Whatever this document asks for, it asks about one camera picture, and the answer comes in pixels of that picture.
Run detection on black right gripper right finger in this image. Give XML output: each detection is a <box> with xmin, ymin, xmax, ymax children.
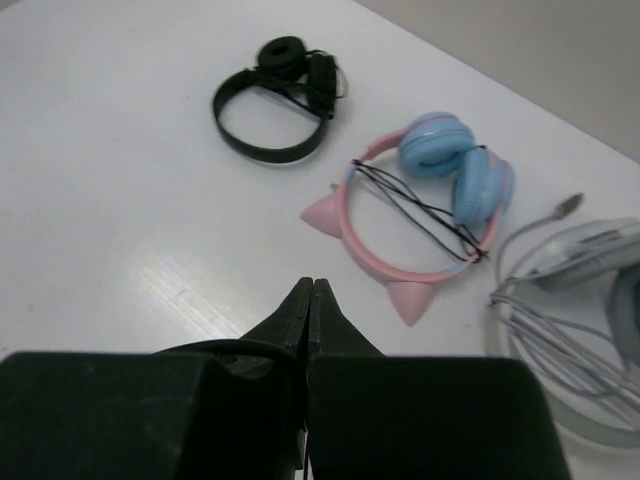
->
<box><xmin>308</xmin><ymin>279</ymin><xmax>570</xmax><ymax>479</ymax></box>

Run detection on pink blue cat-ear headphones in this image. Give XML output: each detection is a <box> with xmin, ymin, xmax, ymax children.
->
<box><xmin>301</xmin><ymin>111</ymin><xmax>515</xmax><ymax>326</ymax></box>

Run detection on black headphones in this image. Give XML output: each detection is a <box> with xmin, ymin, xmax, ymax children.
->
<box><xmin>211</xmin><ymin>36</ymin><xmax>348</xmax><ymax>165</ymax></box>

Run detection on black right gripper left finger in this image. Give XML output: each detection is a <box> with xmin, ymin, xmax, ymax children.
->
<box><xmin>1</xmin><ymin>278</ymin><xmax>313</xmax><ymax>479</ymax></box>

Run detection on grey white headphones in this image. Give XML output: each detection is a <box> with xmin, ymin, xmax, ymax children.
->
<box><xmin>485</xmin><ymin>194</ymin><xmax>639</xmax><ymax>452</ymax></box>

